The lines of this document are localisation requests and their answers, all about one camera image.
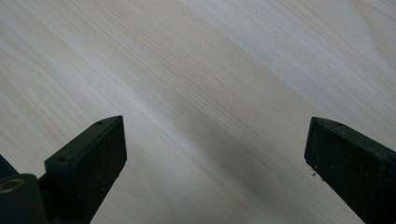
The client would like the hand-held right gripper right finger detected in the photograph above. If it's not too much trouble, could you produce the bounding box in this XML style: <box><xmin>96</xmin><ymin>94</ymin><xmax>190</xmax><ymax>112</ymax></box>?
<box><xmin>304</xmin><ymin>116</ymin><xmax>396</xmax><ymax>224</ymax></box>

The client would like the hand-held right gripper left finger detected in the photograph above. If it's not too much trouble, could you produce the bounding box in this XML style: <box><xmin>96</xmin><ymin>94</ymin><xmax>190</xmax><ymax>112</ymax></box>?
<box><xmin>38</xmin><ymin>115</ymin><xmax>128</xmax><ymax>224</ymax></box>

